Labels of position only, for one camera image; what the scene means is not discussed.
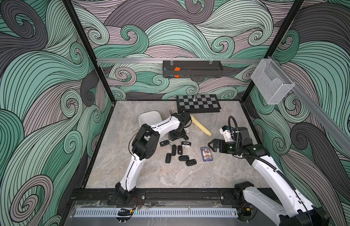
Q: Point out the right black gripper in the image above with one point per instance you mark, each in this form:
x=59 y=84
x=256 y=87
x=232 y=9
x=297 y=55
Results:
x=223 y=145

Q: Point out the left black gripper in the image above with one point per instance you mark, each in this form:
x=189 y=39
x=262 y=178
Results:
x=184 y=134

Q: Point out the black VW key fob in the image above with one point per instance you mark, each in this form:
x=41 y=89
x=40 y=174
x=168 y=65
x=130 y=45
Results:
x=164 y=143

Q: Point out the white plastic storage box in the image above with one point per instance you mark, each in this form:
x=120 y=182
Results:
x=150 y=118

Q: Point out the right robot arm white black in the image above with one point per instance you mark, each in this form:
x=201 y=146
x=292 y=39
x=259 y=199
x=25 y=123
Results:
x=292 y=208

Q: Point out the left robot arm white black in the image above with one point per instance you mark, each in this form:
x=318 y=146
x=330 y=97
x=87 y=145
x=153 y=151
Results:
x=143 y=146

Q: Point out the blue playing cards box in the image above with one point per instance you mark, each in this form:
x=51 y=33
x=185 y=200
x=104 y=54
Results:
x=206 y=154

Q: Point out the black Bentley key fob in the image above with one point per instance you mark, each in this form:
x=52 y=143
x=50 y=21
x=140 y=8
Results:
x=186 y=144

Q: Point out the black plain key fob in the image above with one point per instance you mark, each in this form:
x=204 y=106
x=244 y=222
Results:
x=174 y=150

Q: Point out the black three-button key lower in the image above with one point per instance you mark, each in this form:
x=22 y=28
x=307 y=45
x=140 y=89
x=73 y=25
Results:
x=191 y=162

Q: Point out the black three-button key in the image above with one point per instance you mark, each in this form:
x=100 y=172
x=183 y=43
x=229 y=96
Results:
x=191 y=162
x=168 y=158
x=184 y=158

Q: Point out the black three-button key middle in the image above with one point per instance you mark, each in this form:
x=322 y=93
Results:
x=184 y=158

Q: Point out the black three-button key left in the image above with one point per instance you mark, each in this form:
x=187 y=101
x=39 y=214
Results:
x=168 y=158

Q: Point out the cream yellow flashlight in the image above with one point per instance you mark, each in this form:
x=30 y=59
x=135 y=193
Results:
x=200 y=126

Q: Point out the black silver chessboard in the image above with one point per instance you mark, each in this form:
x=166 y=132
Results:
x=205 y=103

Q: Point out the black wall tray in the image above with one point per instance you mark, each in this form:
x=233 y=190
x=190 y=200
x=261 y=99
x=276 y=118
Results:
x=194 y=69

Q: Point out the clear acrylic wall holder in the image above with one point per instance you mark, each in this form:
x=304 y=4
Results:
x=272 y=81

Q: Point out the white perforated cable duct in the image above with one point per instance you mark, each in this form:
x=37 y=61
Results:
x=159 y=213

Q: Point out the right side aluminium rail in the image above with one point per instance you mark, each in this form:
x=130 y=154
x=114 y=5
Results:
x=341 y=138

